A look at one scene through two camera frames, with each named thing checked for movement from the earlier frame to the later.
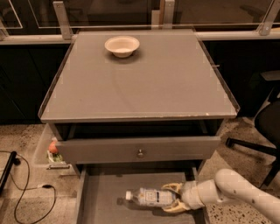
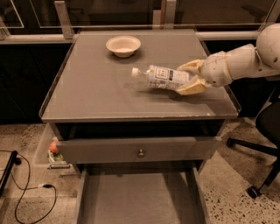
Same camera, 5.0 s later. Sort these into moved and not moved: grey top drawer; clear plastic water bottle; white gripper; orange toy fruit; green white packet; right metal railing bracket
Moved: white gripper; clear plastic water bottle
Not moved: grey top drawer; green white packet; right metal railing bracket; orange toy fruit
